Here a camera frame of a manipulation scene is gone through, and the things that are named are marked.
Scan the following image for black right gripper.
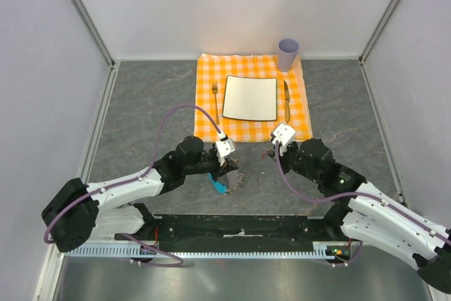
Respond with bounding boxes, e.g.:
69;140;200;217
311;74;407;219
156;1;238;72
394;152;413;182
266;140;321;184

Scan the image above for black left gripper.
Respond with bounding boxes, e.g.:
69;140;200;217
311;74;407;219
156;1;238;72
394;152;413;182
184;150;238;182

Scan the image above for metal key organizer blue handle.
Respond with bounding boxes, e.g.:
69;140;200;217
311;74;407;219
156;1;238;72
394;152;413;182
209;170;244;195

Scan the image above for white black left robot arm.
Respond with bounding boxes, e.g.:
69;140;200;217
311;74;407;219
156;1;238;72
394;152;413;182
42;135;239;252

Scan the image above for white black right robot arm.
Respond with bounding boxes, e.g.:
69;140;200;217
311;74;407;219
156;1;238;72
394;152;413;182
268;139;450;294

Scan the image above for orange white checkered cloth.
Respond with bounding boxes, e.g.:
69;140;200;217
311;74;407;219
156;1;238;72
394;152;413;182
195;54;313;142

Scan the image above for gold knife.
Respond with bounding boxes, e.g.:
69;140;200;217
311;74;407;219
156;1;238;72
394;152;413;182
284;81;291;123

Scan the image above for white square plate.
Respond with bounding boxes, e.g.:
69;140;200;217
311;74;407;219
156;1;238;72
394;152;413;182
223;75;278;121

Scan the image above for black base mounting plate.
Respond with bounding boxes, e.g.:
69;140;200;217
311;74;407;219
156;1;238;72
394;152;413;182
132;214;347;253

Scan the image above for lilac plastic cup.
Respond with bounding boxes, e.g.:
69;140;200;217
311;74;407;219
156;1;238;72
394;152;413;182
277;38;299;72

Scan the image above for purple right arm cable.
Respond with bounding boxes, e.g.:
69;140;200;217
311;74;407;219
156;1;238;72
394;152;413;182
274;140;451;266

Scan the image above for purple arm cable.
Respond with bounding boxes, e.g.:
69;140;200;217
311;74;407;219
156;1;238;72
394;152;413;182
42;104;226;266
274;140;451;266

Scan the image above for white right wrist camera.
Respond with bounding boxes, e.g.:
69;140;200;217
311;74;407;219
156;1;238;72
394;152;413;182
270;123;296;156

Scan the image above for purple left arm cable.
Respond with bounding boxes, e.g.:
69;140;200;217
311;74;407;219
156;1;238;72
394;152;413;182
42;104;226;266

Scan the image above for light blue cable duct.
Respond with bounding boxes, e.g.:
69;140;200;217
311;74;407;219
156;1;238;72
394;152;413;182
65;242;352;259

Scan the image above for right aluminium frame post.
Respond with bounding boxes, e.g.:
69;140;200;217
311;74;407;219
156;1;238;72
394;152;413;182
359;0;402;66

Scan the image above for aluminium frame post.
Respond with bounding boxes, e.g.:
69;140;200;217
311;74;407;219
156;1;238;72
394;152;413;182
70;0;116;69
359;0;402;66

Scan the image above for left aluminium frame post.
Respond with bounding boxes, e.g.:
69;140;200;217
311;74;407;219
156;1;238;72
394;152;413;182
70;0;116;69

